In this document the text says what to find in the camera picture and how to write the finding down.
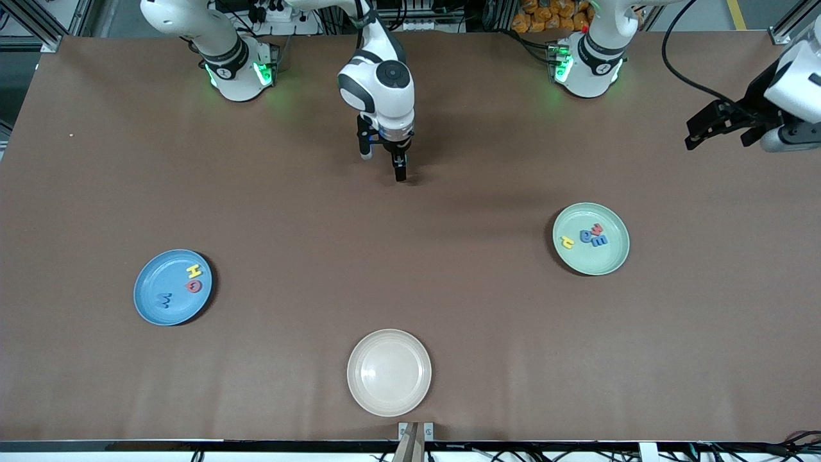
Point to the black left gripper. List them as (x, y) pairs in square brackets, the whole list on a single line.
[(752, 97)]

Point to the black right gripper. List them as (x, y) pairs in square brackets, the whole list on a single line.
[(399, 145)]

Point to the red foam lowercase w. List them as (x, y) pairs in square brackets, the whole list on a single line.
[(598, 229)]

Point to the blue foam letter E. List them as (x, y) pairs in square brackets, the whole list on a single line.
[(601, 242)]

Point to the blue foam lowercase a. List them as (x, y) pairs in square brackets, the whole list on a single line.
[(587, 238)]

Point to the yellow foam lowercase h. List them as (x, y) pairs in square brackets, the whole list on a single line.
[(567, 242)]

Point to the yellow foam letter H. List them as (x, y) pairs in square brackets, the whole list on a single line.
[(194, 270)]

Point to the red foam letter Q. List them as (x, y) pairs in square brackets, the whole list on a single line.
[(189, 287)]

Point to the blue foam letter W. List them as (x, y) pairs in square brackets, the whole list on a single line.
[(165, 300)]

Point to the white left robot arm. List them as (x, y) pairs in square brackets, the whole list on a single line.
[(593, 67)]

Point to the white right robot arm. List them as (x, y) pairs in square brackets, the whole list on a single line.
[(378, 90)]

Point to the green round plate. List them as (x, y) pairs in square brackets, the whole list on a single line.
[(596, 260)]

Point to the beige round plate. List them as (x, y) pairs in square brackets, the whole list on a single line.
[(389, 373)]

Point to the blue round plate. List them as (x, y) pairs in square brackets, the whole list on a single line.
[(160, 282)]

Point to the long white power strip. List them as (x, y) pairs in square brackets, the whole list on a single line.
[(420, 24)]

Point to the orange objects pile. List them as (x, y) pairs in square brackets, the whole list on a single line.
[(551, 16)]

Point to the white power strip with plugs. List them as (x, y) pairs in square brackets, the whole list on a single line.
[(282, 13)]

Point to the aluminium frame profile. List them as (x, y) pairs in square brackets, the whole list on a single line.
[(38, 22), (792, 22)]

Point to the metal table edge bracket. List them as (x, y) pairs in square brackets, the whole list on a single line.
[(402, 431)]

